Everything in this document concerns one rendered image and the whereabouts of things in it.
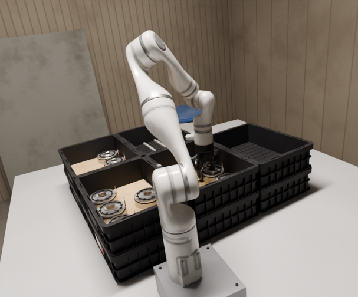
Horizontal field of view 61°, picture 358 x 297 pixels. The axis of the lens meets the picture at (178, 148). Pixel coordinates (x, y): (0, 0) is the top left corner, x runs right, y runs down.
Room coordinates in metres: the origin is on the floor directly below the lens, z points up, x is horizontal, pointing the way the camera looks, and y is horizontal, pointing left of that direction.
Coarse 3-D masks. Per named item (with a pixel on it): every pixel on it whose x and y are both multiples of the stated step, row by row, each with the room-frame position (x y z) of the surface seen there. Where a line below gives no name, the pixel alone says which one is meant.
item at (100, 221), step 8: (136, 160) 1.18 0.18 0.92; (144, 160) 1.16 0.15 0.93; (104, 168) 1.13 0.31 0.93; (112, 168) 1.13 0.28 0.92; (80, 176) 1.08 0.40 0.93; (80, 192) 0.99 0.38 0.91; (88, 200) 0.88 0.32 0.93; (96, 208) 0.83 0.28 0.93; (152, 208) 0.79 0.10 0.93; (96, 216) 0.78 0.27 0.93; (128, 216) 0.76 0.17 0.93; (136, 216) 0.76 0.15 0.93; (144, 216) 0.77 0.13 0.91; (104, 224) 0.74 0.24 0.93; (112, 224) 0.73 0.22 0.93; (120, 224) 0.74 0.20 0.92; (128, 224) 0.75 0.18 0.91; (104, 232) 0.72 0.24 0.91
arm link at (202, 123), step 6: (204, 96) 1.07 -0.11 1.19; (210, 96) 1.08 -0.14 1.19; (198, 102) 1.08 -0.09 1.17; (204, 102) 1.06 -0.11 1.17; (210, 102) 1.07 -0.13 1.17; (204, 108) 1.06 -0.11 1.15; (210, 108) 1.08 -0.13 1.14; (198, 114) 1.13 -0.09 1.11; (204, 114) 1.07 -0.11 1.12; (210, 114) 1.09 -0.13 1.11; (198, 120) 1.09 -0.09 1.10; (204, 120) 1.08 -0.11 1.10; (210, 120) 1.09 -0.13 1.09; (198, 126) 1.09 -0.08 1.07; (204, 126) 1.08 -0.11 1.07; (210, 126) 1.09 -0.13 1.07; (198, 132) 1.09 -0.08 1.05; (204, 132) 1.08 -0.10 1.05
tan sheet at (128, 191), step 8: (128, 184) 1.15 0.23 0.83; (136, 184) 1.14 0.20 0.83; (144, 184) 1.13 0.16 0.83; (120, 192) 1.09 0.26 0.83; (128, 192) 1.08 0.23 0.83; (136, 192) 1.07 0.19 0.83; (120, 200) 1.02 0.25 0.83; (128, 200) 1.02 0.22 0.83; (128, 208) 0.96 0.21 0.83; (136, 208) 0.96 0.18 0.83
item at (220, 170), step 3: (210, 165) 1.17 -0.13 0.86; (216, 165) 1.16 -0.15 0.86; (204, 168) 1.16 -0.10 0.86; (219, 168) 1.14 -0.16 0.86; (222, 168) 1.13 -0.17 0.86; (204, 171) 1.12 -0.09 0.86; (216, 171) 1.11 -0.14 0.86; (219, 171) 1.11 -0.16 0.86; (222, 171) 1.10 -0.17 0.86; (204, 174) 1.09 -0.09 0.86; (207, 174) 1.09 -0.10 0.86; (210, 174) 1.09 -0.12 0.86; (213, 174) 1.08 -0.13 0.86; (216, 174) 1.08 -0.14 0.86; (219, 174) 1.08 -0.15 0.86
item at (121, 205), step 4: (112, 200) 0.98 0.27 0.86; (116, 200) 0.97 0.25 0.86; (104, 204) 0.96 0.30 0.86; (120, 204) 0.94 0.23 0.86; (124, 204) 0.94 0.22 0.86; (100, 208) 0.94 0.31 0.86; (120, 208) 0.92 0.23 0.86; (124, 208) 0.92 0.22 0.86; (100, 212) 0.91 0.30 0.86; (104, 212) 0.90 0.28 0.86; (108, 212) 0.90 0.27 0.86; (112, 212) 0.90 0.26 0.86; (116, 212) 0.90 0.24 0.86; (120, 212) 0.90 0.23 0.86; (104, 216) 0.88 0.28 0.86; (108, 216) 0.88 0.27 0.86; (112, 216) 0.88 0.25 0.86
